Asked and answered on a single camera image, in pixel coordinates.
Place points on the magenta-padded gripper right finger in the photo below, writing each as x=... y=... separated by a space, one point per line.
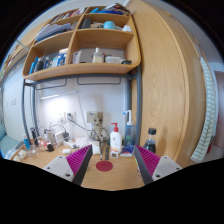
x=148 y=160

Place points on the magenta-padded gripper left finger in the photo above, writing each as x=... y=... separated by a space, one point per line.
x=78 y=160

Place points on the dark cola bottle black cap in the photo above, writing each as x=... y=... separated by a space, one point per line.
x=150 y=142

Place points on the white earbud case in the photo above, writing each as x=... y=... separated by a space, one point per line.
x=66 y=151

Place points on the white box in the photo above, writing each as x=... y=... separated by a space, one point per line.
x=81 y=141

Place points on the blue box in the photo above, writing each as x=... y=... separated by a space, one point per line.
x=126 y=151

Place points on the flat round red coaster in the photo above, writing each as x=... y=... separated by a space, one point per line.
x=104 y=165

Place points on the white power adapter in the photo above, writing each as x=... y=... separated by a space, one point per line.
x=59 y=136

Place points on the small black object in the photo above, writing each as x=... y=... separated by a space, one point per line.
x=50 y=147

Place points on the blue bottle white spout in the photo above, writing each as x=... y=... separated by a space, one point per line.
x=129 y=133

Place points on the small grey square clock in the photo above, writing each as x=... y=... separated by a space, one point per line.
x=114 y=154

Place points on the white lotion bottle red pump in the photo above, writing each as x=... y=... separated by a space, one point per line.
x=115 y=140

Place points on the black electric trimmer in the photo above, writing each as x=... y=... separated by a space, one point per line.
x=33 y=135

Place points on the blue tube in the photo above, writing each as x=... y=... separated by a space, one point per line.
x=26 y=141

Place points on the teal cushion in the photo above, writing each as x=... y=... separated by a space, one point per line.
x=6 y=143

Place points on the green striped hanging towel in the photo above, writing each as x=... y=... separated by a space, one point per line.
x=208 y=116

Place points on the wooden wardrobe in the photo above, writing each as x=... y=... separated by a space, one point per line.
x=166 y=83

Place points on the wooden shelf unit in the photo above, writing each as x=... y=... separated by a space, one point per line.
x=100 y=38

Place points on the white wall socket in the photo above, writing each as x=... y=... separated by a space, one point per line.
x=70 y=116

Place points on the grey metal frame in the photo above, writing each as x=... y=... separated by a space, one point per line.
x=138 y=110

